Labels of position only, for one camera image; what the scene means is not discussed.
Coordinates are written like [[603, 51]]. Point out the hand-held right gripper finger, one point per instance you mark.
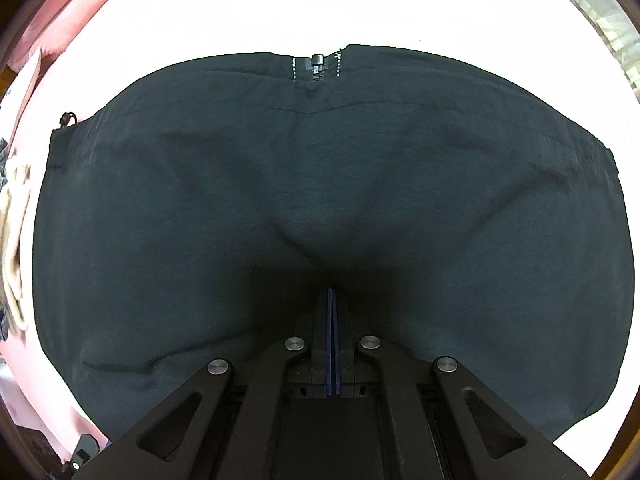
[[335, 330], [327, 330]]

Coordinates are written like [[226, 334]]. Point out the green and black jacket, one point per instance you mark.
[[200, 210]]

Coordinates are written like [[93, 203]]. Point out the folded cream clothes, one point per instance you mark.
[[15, 240]]

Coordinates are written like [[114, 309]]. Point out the pink bed sheet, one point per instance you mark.
[[250, 10]]

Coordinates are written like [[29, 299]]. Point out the white blue printed pillow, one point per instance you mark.
[[25, 77]]

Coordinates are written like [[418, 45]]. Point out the light patterned curtain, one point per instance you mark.
[[605, 15]]

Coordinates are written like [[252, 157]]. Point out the pink quilt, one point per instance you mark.
[[65, 5]]

